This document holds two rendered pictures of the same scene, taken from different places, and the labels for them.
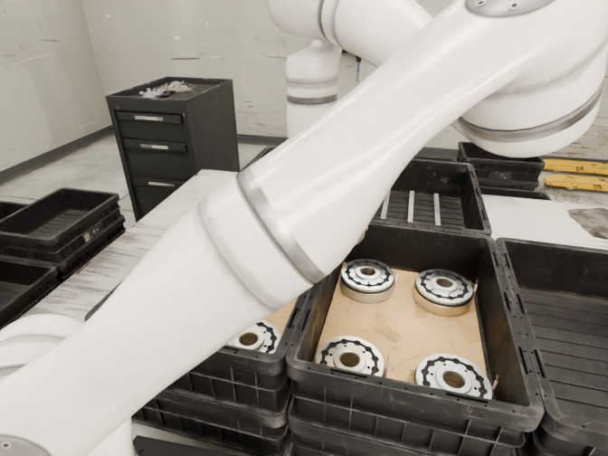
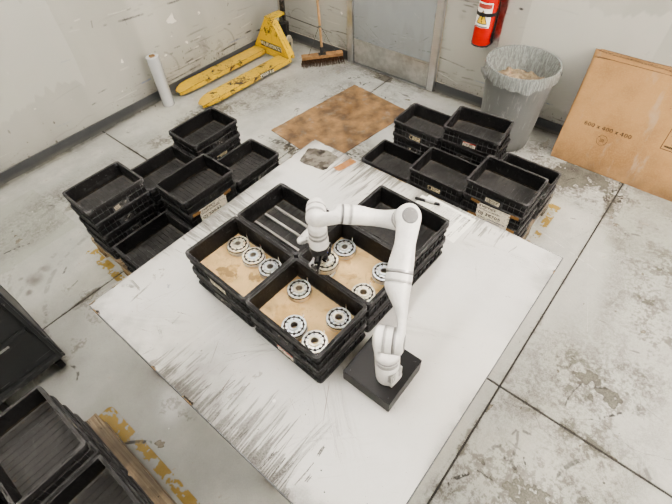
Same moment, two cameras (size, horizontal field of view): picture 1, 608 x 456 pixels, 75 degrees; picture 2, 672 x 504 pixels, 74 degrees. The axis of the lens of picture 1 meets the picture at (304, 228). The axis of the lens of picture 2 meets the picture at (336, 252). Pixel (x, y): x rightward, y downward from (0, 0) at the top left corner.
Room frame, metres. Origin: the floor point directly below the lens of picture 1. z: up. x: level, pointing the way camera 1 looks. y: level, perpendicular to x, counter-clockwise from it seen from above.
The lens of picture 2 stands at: (-0.02, 0.92, 2.39)
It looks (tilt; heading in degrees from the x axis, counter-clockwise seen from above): 50 degrees down; 299
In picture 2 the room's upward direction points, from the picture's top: 3 degrees counter-clockwise
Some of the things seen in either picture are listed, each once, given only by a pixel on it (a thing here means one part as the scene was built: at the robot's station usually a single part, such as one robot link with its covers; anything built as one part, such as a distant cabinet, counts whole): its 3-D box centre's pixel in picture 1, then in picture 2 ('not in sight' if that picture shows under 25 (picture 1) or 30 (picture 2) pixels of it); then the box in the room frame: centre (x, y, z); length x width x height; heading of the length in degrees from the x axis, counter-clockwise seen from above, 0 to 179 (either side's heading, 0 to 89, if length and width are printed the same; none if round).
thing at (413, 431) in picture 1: (405, 316); (354, 267); (0.49, -0.17, 0.87); 0.40 x 0.30 x 0.11; 165
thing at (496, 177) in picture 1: (489, 188); (210, 151); (2.10, -1.08, 0.37); 0.40 x 0.30 x 0.45; 77
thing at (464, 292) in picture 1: (443, 285); (344, 247); (0.59, -0.26, 0.86); 0.10 x 0.10 x 0.01
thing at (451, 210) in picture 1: (412, 209); (289, 225); (0.88, -0.27, 0.87); 0.40 x 0.30 x 0.11; 165
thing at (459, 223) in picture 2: not in sight; (439, 216); (0.28, -0.78, 0.70); 0.33 x 0.23 x 0.01; 167
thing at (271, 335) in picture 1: (249, 342); (338, 317); (0.45, 0.09, 0.86); 0.10 x 0.10 x 0.01
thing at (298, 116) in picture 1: (314, 109); (314, 236); (0.58, -0.01, 1.18); 0.11 x 0.09 x 0.06; 172
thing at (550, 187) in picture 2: not in sight; (520, 185); (-0.06, -1.76, 0.26); 0.40 x 0.30 x 0.23; 167
